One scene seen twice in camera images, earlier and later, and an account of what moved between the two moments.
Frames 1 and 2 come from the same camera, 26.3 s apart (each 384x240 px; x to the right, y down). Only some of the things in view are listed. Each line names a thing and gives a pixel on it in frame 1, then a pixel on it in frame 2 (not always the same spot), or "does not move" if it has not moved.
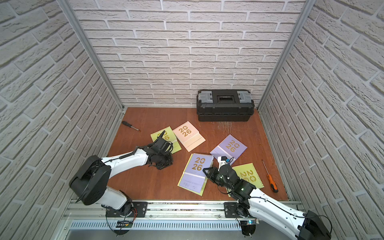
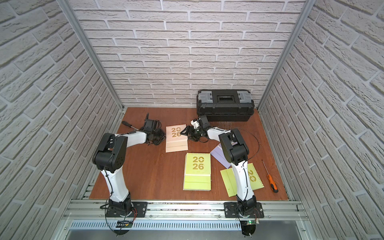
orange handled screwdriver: (273, 184) does not move
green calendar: (169, 135) to (197, 174)
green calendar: (248, 172) does not move
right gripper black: (211, 170) to (191, 133)
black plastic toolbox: (224, 105) does not move
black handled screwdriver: (126, 123) does not move
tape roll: (222, 160) to (195, 124)
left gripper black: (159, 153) to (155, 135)
